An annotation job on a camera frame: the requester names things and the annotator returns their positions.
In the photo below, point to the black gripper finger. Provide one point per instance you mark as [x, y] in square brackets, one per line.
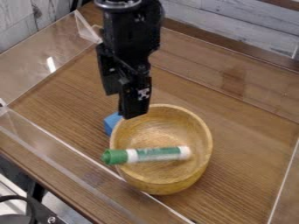
[134, 91]

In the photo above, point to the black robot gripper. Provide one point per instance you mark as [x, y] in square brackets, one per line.
[130, 38]

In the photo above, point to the green and white marker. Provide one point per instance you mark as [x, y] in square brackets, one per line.
[128, 156]

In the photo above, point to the brown wooden bowl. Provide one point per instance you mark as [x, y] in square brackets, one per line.
[174, 136]

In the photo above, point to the blue rectangular block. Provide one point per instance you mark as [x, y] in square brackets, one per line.
[110, 122]

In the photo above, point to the black metal table frame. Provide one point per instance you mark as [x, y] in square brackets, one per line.
[41, 214]

